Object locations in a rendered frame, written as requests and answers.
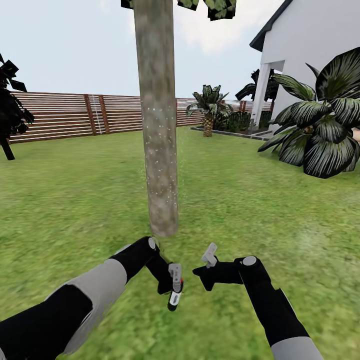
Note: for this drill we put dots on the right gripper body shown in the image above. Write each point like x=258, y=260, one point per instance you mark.
x=214, y=274

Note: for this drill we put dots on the tree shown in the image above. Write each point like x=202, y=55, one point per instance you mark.
x=13, y=113
x=154, y=35

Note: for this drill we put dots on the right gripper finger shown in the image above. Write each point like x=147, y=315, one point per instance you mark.
x=198, y=272

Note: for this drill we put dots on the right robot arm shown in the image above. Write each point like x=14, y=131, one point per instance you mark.
x=287, y=337

